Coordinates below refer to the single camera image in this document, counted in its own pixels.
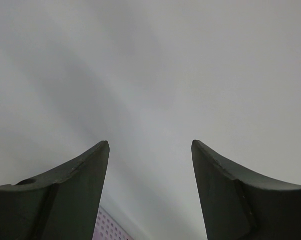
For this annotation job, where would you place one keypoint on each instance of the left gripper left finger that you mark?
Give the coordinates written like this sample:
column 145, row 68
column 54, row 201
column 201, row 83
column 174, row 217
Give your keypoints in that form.
column 59, row 204

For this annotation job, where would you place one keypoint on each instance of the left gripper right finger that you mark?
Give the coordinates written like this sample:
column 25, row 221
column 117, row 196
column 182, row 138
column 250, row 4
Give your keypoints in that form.
column 240, row 204

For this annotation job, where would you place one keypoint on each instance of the white laundry basket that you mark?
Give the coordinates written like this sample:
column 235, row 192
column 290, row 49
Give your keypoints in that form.
column 106, row 228

